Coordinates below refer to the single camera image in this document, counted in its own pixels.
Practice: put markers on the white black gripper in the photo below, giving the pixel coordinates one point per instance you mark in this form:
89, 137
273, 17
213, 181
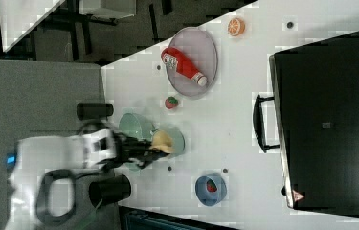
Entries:
99, 147

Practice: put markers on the yellow plush peeled banana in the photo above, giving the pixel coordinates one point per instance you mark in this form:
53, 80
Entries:
162, 141

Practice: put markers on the black robot base cylinder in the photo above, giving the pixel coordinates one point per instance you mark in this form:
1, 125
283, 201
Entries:
110, 190

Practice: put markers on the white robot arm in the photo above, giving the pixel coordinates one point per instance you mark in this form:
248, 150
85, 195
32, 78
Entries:
47, 168

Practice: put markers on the red plush strawberry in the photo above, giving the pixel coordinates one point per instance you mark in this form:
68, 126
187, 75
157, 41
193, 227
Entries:
171, 102

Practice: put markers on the blue bowl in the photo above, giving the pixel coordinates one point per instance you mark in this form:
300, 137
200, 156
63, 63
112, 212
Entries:
204, 196

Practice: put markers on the red strawberry in bowl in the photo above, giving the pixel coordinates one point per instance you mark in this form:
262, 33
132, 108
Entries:
211, 187

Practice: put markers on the red plush ketchup bottle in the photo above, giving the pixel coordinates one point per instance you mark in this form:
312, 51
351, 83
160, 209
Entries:
176, 60

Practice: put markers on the grey round plate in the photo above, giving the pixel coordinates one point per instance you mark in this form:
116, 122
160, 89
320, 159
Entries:
198, 46

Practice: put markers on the orange slice toy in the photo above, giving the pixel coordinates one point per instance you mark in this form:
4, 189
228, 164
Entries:
236, 27

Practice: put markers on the black toaster oven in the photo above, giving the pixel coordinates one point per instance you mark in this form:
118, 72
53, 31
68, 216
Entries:
316, 96

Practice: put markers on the black cylinder post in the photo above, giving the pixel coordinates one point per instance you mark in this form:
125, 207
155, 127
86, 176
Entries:
89, 111

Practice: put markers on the black oven door handle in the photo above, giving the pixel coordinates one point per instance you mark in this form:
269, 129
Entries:
258, 123

